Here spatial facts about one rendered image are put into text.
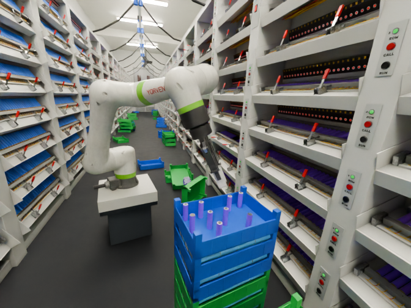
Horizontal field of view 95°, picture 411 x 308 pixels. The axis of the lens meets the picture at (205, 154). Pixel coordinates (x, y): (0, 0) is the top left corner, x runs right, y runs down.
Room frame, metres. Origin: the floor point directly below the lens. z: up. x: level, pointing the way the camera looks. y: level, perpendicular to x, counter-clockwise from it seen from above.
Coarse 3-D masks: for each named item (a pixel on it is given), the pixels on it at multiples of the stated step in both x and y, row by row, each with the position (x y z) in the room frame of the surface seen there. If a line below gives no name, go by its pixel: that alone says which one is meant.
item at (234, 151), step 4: (220, 128) 1.85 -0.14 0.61; (224, 128) 1.86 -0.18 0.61; (232, 128) 1.76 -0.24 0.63; (212, 132) 1.83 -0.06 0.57; (216, 132) 1.82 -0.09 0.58; (216, 136) 1.76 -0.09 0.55; (212, 140) 1.79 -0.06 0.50; (216, 140) 1.67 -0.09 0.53; (220, 140) 1.62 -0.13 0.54; (220, 144) 1.58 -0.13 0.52; (224, 148) 1.50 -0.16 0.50; (228, 148) 1.41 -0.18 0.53; (232, 148) 1.36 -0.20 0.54; (236, 148) 1.34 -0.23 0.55; (232, 152) 1.34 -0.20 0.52; (236, 152) 1.28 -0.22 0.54; (236, 156) 1.29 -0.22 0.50
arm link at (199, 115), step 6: (198, 108) 0.61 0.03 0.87; (204, 108) 0.63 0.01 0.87; (180, 114) 0.62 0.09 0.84; (186, 114) 0.61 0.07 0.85; (192, 114) 0.60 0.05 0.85; (198, 114) 0.61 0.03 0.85; (204, 114) 0.62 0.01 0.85; (186, 120) 0.61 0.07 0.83; (192, 120) 0.60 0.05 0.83; (198, 120) 0.60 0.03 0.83; (204, 120) 0.61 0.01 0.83; (186, 126) 0.62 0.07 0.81; (192, 126) 0.60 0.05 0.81; (198, 126) 0.62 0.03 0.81
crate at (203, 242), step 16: (176, 208) 0.56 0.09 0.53; (192, 208) 0.61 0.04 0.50; (208, 208) 0.64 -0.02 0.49; (240, 208) 0.65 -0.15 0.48; (256, 208) 0.63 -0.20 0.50; (240, 224) 0.56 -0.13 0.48; (256, 224) 0.49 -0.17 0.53; (272, 224) 0.52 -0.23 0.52; (192, 240) 0.42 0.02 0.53; (208, 240) 0.42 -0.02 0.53; (224, 240) 0.44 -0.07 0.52; (240, 240) 0.46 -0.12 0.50
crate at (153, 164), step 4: (148, 160) 2.38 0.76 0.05; (152, 160) 2.41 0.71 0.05; (156, 160) 2.43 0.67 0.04; (160, 160) 2.44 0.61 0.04; (140, 164) 2.15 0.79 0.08; (144, 164) 2.35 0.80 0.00; (148, 164) 2.35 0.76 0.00; (152, 164) 2.36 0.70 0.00; (156, 164) 2.24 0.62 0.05; (160, 164) 2.27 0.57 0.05; (140, 168) 2.15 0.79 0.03; (144, 168) 2.17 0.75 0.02; (148, 168) 2.19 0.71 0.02; (152, 168) 2.22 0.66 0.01; (156, 168) 2.24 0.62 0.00
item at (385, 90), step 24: (408, 0) 0.53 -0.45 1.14; (384, 24) 0.56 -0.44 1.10; (408, 24) 0.51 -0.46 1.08; (408, 48) 0.50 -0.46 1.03; (408, 72) 0.49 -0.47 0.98; (360, 96) 0.57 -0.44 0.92; (384, 96) 0.52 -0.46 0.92; (360, 120) 0.56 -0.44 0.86; (384, 120) 0.50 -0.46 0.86; (408, 120) 0.51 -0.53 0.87; (384, 144) 0.49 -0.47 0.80; (360, 168) 0.52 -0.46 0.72; (336, 192) 0.57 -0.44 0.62; (360, 192) 0.50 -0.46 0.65; (384, 192) 0.51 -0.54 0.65; (336, 216) 0.55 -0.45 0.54; (336, 264) 0.51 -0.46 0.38; (312, 288) 0.56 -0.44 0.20; (336, 288) 0.49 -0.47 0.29
